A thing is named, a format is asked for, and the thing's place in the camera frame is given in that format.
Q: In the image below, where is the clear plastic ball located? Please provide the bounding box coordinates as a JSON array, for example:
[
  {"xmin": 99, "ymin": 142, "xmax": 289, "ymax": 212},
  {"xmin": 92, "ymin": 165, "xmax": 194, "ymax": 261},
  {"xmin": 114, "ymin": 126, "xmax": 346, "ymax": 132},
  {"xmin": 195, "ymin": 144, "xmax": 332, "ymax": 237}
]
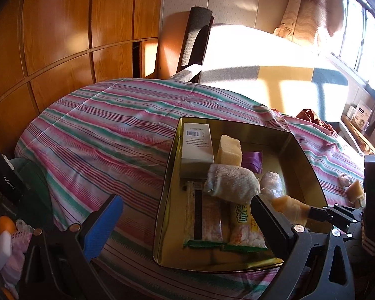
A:
[{"xmin": 338, "ymin": 173, "xmax": 352, "ymax": 188}]

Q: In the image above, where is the grey towel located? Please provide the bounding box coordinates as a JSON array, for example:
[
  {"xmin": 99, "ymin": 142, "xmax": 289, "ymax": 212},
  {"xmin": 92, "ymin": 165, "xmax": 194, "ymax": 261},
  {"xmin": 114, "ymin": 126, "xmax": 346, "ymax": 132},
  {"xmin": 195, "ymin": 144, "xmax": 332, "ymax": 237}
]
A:
[{"xmin": 203, "ymin": 164, "xmax": 260, "ymax": 205}]

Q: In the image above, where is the rust red cloth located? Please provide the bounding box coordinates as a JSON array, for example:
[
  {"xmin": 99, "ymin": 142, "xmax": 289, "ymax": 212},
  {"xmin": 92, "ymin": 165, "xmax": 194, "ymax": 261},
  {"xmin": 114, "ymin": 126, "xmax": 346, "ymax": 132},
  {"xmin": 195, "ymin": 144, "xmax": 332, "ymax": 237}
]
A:
[{"xmin": 296, "ymin": 108, "xmax": 334, "ymax": 132}]

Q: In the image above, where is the yellow sponge block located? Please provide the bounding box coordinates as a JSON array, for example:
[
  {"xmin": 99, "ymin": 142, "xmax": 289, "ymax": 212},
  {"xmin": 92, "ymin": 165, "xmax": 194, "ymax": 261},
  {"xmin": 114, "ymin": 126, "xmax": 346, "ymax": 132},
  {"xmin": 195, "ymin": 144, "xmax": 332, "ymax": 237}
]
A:
[
  {"xmin": 271, "ymin": 196, "xmax": 311, "ymax": 226},
  {"xmin": 346, "ymin": 180, "xmax": 365, "ymax": 203},
  {"xmin": 217, "ymin": 135, "xmax": 243, "ymax": 166}
]

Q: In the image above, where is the wooden side table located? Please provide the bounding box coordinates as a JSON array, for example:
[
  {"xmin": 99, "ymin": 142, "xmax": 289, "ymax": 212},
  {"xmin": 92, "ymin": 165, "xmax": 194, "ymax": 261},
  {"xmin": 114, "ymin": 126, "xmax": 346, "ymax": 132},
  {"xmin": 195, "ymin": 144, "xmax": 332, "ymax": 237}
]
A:
[{"xmin": 339, "ymin": 114, "xmax": 375, "ymax": 155}]

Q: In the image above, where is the brown snack bar packet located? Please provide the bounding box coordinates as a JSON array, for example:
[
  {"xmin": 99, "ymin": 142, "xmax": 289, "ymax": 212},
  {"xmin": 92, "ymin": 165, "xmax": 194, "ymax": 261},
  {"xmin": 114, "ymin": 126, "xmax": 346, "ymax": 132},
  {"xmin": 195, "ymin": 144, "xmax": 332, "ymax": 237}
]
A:
[{"xmin": 183, "ymin": 181, "xmax": 226, "ymax": 249}]

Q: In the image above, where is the purple snack packet in tray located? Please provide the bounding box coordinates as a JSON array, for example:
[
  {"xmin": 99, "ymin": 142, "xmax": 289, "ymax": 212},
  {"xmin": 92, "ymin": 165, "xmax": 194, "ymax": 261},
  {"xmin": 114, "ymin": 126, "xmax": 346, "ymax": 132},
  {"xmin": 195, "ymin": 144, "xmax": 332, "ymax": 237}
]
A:
[{"xmin": 241, "ymin": 151, "xmax": 263, "ymax": 174}]

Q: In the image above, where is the gold metal tray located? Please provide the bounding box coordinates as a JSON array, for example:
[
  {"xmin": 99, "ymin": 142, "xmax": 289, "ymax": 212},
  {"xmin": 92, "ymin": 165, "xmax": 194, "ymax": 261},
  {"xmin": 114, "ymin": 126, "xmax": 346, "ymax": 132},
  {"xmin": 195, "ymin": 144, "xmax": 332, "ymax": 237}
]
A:
[{"xmin": 153, "ymin": 117, "xmax": 331, "ymax": 273}]

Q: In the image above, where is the orange fruit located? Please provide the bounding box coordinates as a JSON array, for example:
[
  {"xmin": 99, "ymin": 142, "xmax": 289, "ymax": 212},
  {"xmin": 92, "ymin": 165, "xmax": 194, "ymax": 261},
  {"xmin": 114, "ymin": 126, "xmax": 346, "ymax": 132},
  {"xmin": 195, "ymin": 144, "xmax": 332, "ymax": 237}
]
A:
[{"xmin": 0, "ymin": 216, "xmax": 17, "ymax": 235}]

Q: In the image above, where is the beige curtain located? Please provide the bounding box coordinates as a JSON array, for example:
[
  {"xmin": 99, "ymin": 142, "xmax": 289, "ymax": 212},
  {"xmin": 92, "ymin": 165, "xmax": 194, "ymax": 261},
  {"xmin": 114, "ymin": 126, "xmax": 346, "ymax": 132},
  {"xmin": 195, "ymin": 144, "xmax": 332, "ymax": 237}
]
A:
[{"xmin": 273, "ymin": 0, "xmax": 344, "ymax": 48}]

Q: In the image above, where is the white cardboard box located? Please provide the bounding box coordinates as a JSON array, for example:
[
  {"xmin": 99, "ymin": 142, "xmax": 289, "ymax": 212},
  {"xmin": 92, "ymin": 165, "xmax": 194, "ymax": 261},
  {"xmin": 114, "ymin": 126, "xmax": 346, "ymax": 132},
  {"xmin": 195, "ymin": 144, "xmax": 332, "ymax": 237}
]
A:
[{"xmin": 181, "ymin": 122, "xmax": 215, "ymax": 165}]

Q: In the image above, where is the striped bed sheet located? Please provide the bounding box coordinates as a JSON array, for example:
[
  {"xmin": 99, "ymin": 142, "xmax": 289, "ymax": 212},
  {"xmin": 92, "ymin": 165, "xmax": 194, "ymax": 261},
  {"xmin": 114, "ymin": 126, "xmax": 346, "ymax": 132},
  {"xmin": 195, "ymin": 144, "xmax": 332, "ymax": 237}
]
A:
[{"xmin": 15, "ymin": 78, "xmax": 364, "ymax": 299}]

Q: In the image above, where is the white appliance box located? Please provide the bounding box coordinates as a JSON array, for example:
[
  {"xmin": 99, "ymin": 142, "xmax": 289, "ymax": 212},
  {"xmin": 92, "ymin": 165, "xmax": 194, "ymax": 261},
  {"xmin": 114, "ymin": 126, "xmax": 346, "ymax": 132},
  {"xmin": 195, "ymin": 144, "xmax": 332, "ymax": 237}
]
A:
[{"xmin": 351, "ymin": 101, "xmax": 372, "ymax": 132}]

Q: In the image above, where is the white mattress headboard panel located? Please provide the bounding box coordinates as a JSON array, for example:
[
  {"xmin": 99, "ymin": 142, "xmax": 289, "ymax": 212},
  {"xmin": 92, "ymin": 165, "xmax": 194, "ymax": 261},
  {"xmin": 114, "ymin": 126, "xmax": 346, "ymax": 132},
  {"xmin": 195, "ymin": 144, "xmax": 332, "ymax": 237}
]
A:
[{"xmin": 200, "ymin": 24, "xmax": 349, "ymax": 122}]

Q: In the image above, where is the wooden wardrobe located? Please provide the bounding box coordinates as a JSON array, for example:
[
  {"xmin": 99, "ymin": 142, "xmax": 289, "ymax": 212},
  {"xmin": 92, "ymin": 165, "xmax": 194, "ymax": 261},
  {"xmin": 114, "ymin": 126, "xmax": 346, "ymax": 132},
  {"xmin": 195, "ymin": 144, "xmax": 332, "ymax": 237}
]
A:
[{"xmin": 0, "ymin": 0, "xmax": 161, "ymax": 157}]

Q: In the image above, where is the yellow green label snack bag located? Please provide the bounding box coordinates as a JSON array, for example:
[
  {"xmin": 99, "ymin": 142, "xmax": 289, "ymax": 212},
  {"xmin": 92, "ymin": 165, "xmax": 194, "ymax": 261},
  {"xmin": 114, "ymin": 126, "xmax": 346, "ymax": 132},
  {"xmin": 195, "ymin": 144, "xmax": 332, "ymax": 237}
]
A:
[{"xmin": 229, "ymin": 203, "xmax": 267, "ymax": 251}]

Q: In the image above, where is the window with bars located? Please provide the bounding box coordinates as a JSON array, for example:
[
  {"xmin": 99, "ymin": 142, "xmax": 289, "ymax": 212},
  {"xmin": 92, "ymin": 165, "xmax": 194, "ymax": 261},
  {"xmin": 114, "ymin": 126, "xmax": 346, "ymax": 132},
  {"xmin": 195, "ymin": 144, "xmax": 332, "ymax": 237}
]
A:
[{"xmin": 332, "ymin": 0, "xmax": 375, "ymax": 94}]

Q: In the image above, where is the white soap bar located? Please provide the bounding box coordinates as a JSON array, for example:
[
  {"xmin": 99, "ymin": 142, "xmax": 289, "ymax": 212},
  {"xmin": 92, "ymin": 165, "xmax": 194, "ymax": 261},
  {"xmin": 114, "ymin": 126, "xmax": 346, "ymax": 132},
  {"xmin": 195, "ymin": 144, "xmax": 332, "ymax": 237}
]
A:
[{"xmin": 0, "ymin": 231, "xmax": 12, "ymax": 271}]

